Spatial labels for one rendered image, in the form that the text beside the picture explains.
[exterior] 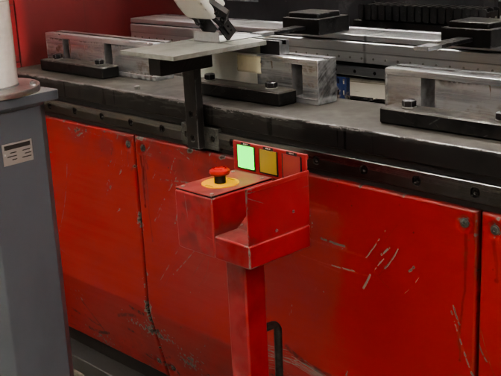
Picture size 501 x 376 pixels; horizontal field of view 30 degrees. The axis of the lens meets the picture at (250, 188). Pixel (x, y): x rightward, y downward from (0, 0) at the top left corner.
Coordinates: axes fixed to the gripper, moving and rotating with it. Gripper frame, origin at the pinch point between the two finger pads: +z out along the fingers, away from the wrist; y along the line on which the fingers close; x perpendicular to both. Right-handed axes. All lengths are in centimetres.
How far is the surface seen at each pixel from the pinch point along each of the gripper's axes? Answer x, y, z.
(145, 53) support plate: 18.0, -1.1, -12.0
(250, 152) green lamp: 27.1, -28.2, 3.5
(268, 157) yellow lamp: 27.1, -33.4, 3.5
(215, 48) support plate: 8.6, -9.1, -4.2
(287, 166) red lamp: 27.9, -38.2, 4.4
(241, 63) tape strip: 2.6, -3.4, 8.1
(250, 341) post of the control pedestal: 56, -36, 24
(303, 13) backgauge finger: -20.0, -1.9, 15.7
